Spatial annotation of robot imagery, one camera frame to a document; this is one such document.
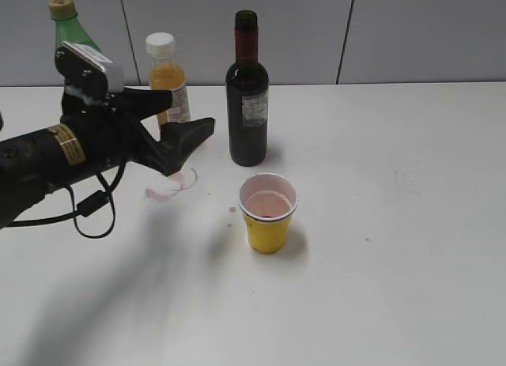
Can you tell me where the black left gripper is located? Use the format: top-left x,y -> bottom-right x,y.
60,88 -> 215,175

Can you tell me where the dark red wine bottle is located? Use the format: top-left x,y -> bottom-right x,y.
225,10 -> 269,167

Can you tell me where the yellow paper cup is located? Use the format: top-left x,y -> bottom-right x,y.
239,172 -> 299,255

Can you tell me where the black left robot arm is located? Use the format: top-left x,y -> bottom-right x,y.
1,89 -> 215,228

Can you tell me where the orange juice bottle white cap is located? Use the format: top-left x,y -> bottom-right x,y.
145,32 -> 191,126

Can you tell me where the green plastic soda bottle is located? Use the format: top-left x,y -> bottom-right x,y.
48,0 -> 101,65

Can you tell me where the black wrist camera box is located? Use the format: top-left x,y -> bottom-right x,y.
55,41 -> 124,100

